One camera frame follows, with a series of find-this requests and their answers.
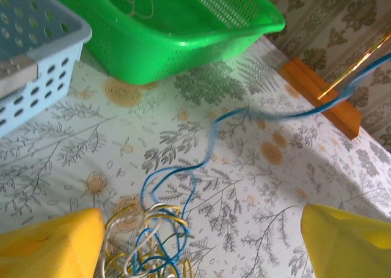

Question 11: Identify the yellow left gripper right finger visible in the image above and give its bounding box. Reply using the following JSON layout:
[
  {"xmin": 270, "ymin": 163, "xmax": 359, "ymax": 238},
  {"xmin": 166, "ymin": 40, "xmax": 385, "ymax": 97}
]
[{"xmin": 301, "ymin": 203, "xmax": 391, "ymax": 278}]

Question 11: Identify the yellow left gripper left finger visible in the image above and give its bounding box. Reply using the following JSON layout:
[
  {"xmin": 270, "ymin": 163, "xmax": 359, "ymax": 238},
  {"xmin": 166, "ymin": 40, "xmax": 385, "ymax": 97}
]
[{"xmin": 0, "ymin": 208, "xmax": 106, "ymax": 278}]

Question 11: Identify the green cable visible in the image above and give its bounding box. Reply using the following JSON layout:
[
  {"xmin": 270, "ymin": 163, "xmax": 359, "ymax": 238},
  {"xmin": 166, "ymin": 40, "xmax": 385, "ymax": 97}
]
[{"xmin": 128, "ymin": 232, "xmax": 187, "ymax": 278}]

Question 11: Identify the yellow cable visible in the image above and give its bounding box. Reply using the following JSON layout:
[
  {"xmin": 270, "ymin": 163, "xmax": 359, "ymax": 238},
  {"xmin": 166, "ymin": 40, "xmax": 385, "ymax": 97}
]
[{"xmin": 103, "ymin": 206, "xmax": 195, "ymax": 278}]

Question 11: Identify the bundle of coloured wires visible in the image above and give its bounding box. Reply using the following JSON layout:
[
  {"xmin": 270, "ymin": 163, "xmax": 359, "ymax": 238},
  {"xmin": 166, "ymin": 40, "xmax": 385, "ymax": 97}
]
[{"xmin": 133, "ymin": 207, "xmax": 196, "ymax": 274}]

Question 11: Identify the blue cable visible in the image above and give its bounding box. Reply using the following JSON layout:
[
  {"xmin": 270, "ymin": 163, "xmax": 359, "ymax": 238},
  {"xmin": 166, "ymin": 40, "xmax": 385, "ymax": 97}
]
[{"xmin": 140, "ymin": 52, "xmax": 391, "ymax": 218}]

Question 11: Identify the tan cable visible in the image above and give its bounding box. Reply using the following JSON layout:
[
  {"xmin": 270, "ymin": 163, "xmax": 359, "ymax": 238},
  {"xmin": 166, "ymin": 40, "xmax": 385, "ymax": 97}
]
[{"xmin": 112, "ymin": 0, "xmax": 155, "ymax": 21}]

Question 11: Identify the orange wooden block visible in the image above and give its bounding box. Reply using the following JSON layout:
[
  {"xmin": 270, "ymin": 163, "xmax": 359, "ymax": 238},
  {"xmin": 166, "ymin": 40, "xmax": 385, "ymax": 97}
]
[{"xmin": 279, "ymin": 57, "xmax": 363, "ymax": 141}]

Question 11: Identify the light blue plastic basket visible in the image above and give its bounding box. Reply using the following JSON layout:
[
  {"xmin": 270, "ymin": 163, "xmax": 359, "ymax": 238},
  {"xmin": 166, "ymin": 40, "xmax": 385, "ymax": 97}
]
[{"xmin": 0, "ymin": 0, "xmax": 93, "ymax": 138}]

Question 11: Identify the green plastic basket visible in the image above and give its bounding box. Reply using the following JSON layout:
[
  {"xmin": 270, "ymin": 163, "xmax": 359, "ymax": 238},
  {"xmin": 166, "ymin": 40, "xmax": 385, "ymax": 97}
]
[{"xmin": 38, "ymin": 0, "xmax": 287, "ymax": 86}]

